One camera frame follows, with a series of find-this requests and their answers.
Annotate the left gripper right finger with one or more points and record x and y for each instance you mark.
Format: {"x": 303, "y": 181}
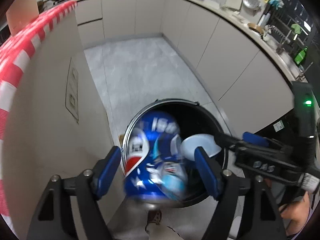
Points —
{"x": 261, "y": 218}

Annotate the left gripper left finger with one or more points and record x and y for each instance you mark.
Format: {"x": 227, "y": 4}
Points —
{"x": 53, "y": 217}

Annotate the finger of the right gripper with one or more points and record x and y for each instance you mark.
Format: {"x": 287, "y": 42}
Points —
{"x": 228, "y": 141}
{"x": 255, "y": 139}

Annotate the blue snack bag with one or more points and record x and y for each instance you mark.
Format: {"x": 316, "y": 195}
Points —
{"x": 154, "y": 169}

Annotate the black trash bucket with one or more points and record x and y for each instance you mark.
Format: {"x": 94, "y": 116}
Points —
{"x": 192, "y": 119}

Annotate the person right hand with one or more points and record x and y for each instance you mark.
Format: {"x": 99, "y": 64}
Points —
{"x": 297, "y": 213}

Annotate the green dish soap bottle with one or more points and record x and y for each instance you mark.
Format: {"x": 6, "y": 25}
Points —
{"x": 301, "y": 56}

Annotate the red white checkered tablecloth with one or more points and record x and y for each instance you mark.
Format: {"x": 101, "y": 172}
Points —
{"x": 18, "y": 50}

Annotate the metal colander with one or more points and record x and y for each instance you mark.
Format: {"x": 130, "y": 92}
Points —
{"x": 252, "y": 4}

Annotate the pink thermos jug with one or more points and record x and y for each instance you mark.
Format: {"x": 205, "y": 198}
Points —
{"x": 21, "y": 13}

